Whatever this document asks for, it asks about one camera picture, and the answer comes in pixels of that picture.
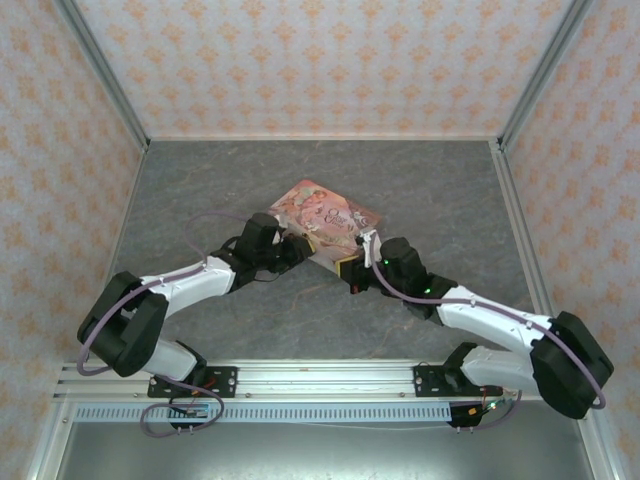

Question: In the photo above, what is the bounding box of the grey metal shelf sheet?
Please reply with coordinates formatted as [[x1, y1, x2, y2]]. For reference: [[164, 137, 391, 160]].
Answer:
[[54, 419, 599, 480]]

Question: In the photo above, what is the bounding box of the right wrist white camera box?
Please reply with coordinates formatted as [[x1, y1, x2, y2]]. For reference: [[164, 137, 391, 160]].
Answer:
[[358, 226, 382, 267]]

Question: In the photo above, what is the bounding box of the aluminium lower frame post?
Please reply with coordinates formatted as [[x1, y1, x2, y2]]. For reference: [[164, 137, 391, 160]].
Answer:
[[569, 399, 632, 480], [27, 399, 76, 480]]

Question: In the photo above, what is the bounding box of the white slotted cable duct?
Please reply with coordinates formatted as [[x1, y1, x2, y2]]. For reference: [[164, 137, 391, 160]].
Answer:
[[73, 402, 454, 425]]

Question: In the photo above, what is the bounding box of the pink illustrated storage box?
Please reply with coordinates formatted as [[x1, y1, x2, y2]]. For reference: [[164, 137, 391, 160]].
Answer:
[[268, 178, 383, 275]]

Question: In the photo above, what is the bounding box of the aluminium side rail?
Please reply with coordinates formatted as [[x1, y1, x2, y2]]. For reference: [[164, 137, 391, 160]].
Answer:
[[102, 143, 150, 281], [488, 139, 557, 321]]

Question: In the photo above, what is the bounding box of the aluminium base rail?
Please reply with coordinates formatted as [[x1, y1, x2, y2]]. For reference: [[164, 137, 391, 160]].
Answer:
[[52, 357, 600, 402]]

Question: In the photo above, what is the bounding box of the aluminium frame post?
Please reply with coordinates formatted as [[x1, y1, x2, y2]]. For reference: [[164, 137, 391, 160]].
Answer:
[[53, 0, 151, 154], [498, 0, 596, 154], [569, 399, 632, 480], [27, 399, 76, 480]]

